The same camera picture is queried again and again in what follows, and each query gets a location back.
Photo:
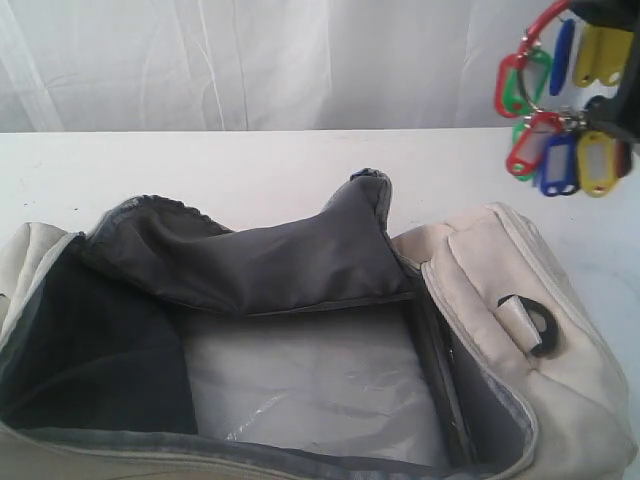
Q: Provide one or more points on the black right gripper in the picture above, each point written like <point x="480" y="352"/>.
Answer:
<point x="618" y="115"/>

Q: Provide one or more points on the colourful key tag bunch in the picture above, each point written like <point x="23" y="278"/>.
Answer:
<point x="561" y="67"/>

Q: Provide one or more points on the cream duffel bag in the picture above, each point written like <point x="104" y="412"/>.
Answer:
<point x="162" y="345"/>

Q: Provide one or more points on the white backdrop curtain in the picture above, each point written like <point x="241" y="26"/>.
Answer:
<point x="254" y="65"/>

